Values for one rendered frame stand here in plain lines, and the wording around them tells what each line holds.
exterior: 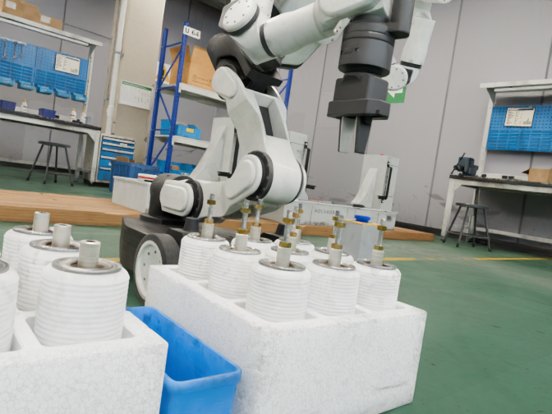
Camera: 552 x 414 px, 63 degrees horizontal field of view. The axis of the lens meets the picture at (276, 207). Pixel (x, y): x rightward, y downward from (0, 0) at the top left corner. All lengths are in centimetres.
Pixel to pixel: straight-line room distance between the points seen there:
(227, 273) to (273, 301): 12
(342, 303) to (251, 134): 69
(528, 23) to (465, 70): 85
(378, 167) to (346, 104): 382
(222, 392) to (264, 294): 15
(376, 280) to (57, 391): 55
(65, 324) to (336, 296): 42
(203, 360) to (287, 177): 66
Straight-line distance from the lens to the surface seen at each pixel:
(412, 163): 671
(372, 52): 78
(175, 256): 120
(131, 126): 728
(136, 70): 738
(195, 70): 616
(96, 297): 54
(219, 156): 330
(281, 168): 124
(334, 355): 75
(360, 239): 109
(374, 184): 457
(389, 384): 89
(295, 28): 88
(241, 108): 135
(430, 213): 648
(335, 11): 81
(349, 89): 79
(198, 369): 75
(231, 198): 129
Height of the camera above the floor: 38
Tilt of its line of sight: 3 degrees down
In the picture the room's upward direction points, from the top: 8 degrees clockwise
